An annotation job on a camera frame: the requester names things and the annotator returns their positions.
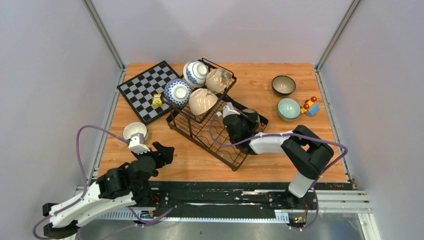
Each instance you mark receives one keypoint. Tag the cream leaf bowl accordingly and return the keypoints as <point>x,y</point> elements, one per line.
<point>201,100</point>

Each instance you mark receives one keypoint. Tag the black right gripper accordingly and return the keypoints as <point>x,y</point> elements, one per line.
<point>250,117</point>

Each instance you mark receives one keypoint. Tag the yellow toy block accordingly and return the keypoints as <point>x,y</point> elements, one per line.
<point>157,100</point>

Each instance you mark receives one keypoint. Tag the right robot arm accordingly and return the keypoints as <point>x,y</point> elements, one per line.
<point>307,152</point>

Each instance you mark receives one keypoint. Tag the cream painted bowl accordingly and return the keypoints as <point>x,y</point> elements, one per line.
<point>218,80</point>

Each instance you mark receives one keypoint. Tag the blue white patterned bowl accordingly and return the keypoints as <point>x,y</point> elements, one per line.
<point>252,118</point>

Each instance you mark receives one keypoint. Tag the green floral bowl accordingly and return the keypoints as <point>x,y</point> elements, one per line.
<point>288,109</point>

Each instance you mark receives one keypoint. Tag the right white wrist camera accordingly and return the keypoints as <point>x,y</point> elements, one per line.
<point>227,110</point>

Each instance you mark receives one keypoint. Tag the orange blue toy blocks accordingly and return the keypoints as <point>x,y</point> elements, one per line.
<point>310,107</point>

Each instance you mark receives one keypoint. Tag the teal white striped bowl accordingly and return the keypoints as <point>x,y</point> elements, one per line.
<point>133,128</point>

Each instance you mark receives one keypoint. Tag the dark blue glazed bowl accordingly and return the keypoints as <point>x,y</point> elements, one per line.
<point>283,85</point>

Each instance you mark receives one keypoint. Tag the black white chessboard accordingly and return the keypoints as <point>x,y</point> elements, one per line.
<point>139,91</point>

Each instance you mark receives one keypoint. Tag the blue diamond pattern bowl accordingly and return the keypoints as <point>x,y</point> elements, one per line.
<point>177,92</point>

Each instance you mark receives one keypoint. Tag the blue white porcelain bowl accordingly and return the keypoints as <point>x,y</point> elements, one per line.
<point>195,73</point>

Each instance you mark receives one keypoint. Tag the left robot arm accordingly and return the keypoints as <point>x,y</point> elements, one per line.
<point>124,186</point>

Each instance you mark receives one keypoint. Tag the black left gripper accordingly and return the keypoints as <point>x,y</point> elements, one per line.
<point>163,156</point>

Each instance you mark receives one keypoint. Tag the black wire dish rack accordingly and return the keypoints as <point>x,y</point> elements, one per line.
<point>207,133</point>

